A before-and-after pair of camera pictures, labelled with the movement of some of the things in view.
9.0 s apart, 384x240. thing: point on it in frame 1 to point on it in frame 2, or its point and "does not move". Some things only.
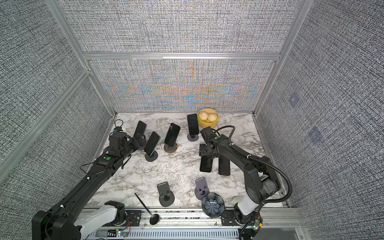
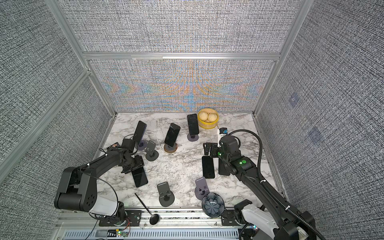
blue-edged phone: (141, 128) does not move
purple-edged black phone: (193, 124) does not move
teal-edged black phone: (152, 143) to (139, 177)
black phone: (224, 166) does not move
